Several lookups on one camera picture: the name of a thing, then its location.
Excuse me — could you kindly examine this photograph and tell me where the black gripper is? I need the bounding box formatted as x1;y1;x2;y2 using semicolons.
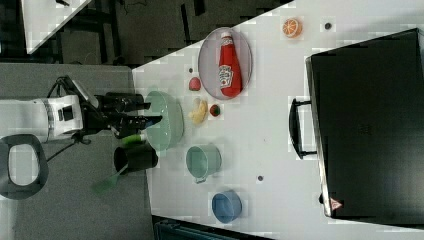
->
78;92;162;139

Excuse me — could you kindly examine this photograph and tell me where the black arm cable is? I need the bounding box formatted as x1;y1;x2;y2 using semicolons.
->
46;75;101;163

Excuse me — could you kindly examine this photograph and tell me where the black oven door handle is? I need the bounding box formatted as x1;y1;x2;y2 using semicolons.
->
288;99;317;159

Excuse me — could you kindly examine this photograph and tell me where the small felt strawberry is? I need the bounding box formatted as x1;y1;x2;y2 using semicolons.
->
209;104;221;117

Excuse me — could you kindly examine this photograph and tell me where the grey round plate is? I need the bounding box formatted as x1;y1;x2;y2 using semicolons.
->
198;27;252;100

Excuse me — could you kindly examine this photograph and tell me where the pink felt strawberry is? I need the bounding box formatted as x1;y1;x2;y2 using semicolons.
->
189;77;201;91

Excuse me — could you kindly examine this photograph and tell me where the black cup holder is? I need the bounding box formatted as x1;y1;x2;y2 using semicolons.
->
114;143;158;174

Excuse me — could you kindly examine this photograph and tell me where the felt peeled banana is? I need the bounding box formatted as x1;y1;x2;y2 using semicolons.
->
188;98;208;124

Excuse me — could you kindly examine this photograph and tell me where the light green mug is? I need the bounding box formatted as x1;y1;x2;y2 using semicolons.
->
186;144;222;184

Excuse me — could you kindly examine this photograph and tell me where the felt orange slice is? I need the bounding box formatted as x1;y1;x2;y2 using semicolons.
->
282;18;303;38

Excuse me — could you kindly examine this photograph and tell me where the green spatula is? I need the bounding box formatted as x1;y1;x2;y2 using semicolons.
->
91;133;146;194

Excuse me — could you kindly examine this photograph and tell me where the black microwave oven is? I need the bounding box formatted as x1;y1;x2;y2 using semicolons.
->
306;28;424;228

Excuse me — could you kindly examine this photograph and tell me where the blue cup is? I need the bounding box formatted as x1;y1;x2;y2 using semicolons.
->
212;190;243;224

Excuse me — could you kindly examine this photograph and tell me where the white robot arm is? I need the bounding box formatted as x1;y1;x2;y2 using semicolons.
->
1;93;162;143

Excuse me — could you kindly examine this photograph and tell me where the red felt ketchup bottle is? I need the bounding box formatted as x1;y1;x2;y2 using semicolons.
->
218;32;243;98

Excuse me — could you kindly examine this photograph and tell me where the light green bowl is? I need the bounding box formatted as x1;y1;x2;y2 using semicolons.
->
145;91;184;151

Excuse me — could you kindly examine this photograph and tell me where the white side table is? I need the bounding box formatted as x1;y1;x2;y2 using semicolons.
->
20;0;92;54

